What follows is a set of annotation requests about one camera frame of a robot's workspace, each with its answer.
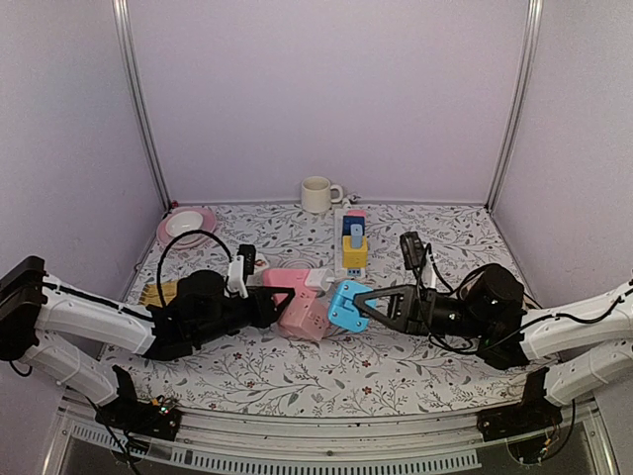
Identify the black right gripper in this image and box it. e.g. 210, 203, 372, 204
352, 282, 490, 339

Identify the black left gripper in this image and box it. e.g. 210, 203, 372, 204
193, 285, 294, 346

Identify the white charger plug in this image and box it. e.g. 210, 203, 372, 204
305, 268, 335, 292

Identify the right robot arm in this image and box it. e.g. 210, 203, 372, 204
353, 264, 632, 431

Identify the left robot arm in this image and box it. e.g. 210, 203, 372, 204
1, 256, 296, 429

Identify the yellow cube socket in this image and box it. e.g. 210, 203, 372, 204
342, 236, 368, 269

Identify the dark blue plug adapter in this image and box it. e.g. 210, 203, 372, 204
342, 214, 366, 236

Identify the pink plug on strip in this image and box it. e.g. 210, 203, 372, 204
345, 209, 367, 218

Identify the white power strip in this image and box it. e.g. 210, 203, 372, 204
333, 209, 368, 280

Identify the light blue charger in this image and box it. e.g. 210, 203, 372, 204
350, 223, 364, 249

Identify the pink plate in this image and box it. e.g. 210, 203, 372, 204
156, 207, 217, 246

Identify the woven bamboo mat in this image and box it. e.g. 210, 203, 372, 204
138, 281, 178, 307

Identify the white bowl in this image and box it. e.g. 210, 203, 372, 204
165, 211, 204, 238

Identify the cream ceramic mug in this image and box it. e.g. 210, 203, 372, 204
301, 176, 344, 214

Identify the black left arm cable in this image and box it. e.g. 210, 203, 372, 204
155, 228, 233, 308

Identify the front aluminium rail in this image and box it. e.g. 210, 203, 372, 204
41, 391, 629, 474

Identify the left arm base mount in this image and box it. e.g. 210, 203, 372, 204
95, 365, 182, 441

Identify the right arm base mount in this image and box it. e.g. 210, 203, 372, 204
477, 367, 563, 441

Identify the aluminium corner post right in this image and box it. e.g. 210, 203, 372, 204
486, 0, 544, 215

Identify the aluminium corner post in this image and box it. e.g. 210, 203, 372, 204
486, 0, 544, 215
112, 0, 172, 212

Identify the aluminium corner post left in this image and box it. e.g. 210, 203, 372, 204
112, 0, 172, 212

